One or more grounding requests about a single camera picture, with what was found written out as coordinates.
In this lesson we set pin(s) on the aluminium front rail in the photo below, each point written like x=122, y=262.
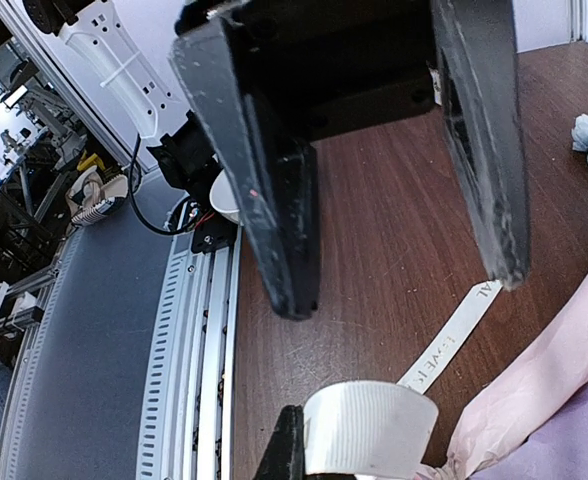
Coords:
x=129, y=375

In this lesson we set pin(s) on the aluminium right corner post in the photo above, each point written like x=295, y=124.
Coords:
x=577, y=20

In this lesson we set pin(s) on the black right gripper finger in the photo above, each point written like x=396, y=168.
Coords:
x=284, y=456

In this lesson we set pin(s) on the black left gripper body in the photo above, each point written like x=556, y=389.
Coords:
x=324, y=68

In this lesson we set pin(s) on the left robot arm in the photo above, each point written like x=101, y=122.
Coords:
x=92, y=30

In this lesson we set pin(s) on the cream ribbon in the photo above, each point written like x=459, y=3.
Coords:
x=380, y=430

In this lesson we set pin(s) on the purple tissue paper sheet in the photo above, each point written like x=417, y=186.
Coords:
x=530, y=422

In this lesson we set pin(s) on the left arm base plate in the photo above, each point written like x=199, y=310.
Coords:
x=212, y=233

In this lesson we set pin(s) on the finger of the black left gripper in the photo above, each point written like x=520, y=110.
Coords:
x=272, y=173
x=478, y=70

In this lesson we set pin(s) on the plain white round bowl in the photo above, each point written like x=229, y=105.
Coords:
x=222, y=199

